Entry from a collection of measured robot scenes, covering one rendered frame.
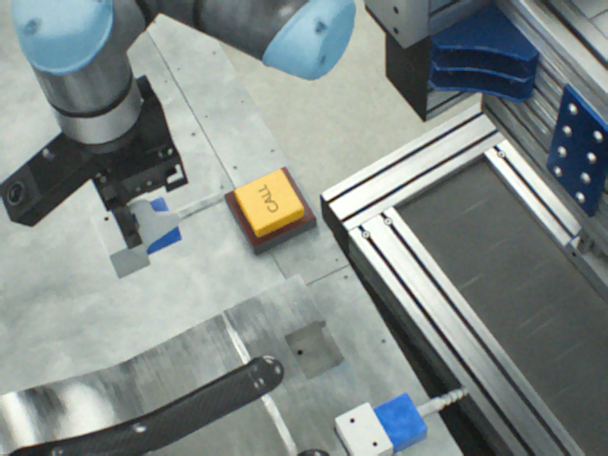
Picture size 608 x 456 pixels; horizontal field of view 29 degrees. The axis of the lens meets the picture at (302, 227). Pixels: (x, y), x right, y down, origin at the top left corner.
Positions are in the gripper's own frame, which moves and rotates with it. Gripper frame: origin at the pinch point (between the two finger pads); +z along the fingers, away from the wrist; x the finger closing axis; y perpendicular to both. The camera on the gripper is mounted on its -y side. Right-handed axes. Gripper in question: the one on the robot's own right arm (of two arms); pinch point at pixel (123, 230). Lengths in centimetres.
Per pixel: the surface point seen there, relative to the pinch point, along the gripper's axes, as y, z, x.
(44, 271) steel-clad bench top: -9.6, 15.0, 8.2
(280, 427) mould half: 5.3, 6.3, -23.9
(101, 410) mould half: -9.5, 5.4, -14.4
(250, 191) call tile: 15.0, 11.3, 4.4
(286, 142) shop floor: 39, 95, 59
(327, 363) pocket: 12.8, 8.7, -19.3
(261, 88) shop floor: 41, 95, 73
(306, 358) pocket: 11.1, 8.7, -17.8
